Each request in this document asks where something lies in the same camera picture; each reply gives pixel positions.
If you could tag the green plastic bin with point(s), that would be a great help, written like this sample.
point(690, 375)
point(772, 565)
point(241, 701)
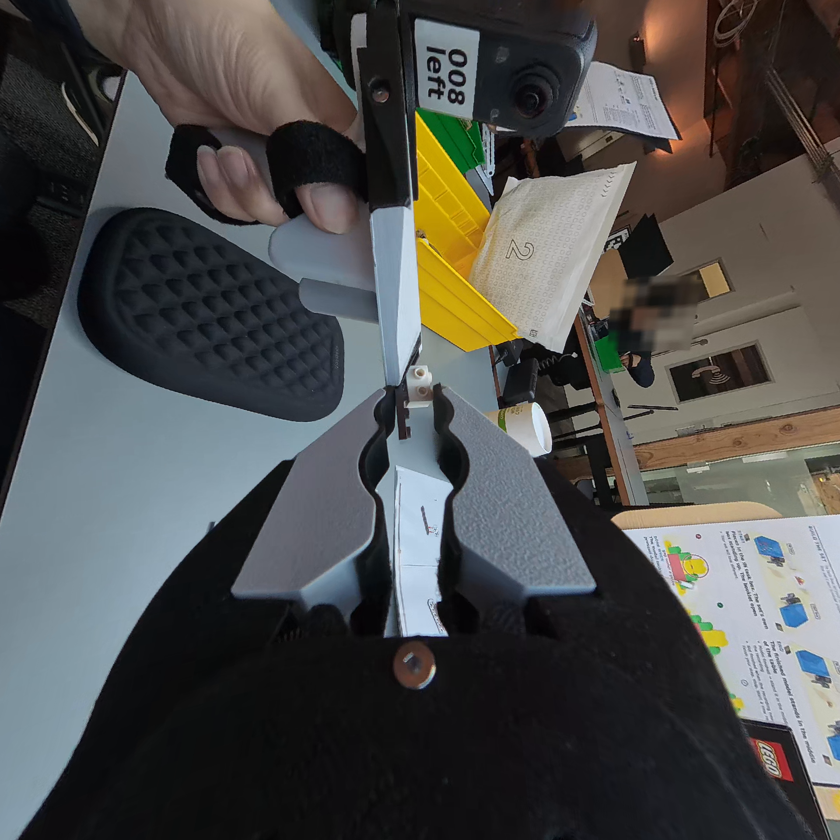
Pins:
point(453, 141)

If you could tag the yellow plastic bin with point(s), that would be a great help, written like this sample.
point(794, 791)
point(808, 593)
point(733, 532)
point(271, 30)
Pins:
point(453, 302)

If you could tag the black lego set box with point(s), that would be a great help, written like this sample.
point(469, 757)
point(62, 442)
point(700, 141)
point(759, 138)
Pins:
point(781, 774)

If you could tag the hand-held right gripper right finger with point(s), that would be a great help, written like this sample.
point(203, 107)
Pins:
point(518, 518)

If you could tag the white metal book stand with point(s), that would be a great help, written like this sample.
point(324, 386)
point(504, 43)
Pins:
point(487, 157)

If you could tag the person's left hand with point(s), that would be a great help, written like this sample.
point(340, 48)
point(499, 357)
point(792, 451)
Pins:
point(216, 59)

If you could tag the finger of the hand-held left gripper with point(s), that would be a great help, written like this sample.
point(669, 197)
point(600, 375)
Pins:
point(397, 295)

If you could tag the printed instruction sheet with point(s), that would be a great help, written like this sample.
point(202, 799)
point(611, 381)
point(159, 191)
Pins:
point(754, 590)
point(630, 98)

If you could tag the black textured pad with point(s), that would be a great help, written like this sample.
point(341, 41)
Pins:
point(210, 315)

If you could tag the tan lego brick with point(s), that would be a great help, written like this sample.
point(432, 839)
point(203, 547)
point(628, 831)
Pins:
point(418, 392)

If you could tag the paper cup with green band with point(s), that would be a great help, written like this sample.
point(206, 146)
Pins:
point(518, 423)

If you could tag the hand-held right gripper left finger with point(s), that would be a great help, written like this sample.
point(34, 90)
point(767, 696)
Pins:
point(315, 518)

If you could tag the white paper bag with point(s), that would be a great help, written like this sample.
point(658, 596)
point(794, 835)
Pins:
point(551, 256)

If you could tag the black framed marker sign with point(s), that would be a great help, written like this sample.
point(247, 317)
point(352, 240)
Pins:
point(646, 249)

